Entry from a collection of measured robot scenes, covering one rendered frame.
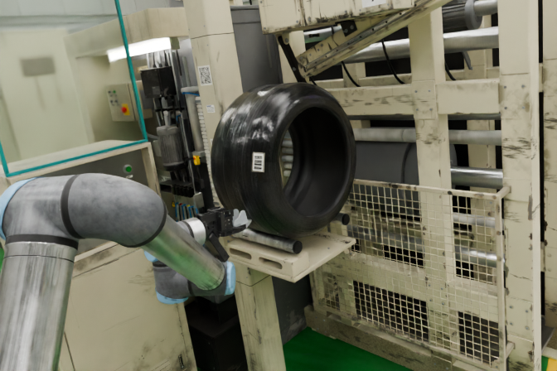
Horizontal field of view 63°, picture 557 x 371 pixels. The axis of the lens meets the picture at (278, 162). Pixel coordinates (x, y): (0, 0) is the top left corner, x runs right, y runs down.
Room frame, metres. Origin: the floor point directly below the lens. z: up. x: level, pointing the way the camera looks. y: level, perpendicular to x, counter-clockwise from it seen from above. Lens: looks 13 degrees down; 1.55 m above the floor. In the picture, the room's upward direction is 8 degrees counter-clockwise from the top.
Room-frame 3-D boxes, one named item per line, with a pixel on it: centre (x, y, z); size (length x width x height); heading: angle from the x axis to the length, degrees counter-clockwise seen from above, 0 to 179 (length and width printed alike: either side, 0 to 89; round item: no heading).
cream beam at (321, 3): (1.81, -0.30, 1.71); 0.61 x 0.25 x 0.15; 44
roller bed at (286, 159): (2.11, -0.12, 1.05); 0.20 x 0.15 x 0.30; 44
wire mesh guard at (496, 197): (1.76, -0.40, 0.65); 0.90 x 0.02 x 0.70; 44
